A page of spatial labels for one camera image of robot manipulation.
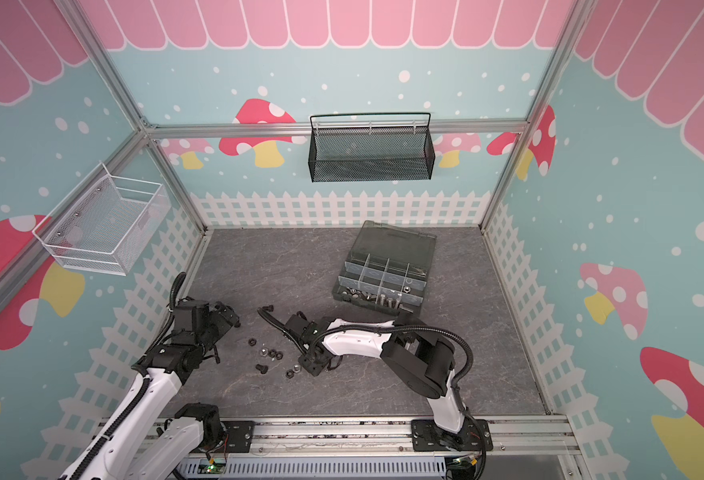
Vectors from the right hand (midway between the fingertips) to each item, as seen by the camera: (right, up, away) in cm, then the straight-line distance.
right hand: (314, 361), depth 87 cm
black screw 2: (-16, +14, +11) cm, 24 cm away
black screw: (-14, -2, -2) cm, 15 cm away
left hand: (-25, +12, -4) cm, 28 cm away
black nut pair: (-12, +2, +1) cm, 12 cm away
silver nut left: (-15, +3, +1) cm, 15 cm away
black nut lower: (-7, -3, -2) cm, 8 cm away
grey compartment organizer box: (+22, +26, +16) cm, 38 cm away
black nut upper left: (-20, +4, +4) cm, 21 cm away
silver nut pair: (-5, -1, -2) cm, 5 cm away
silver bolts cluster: (+20, +17, +10) cm, 28 cm away
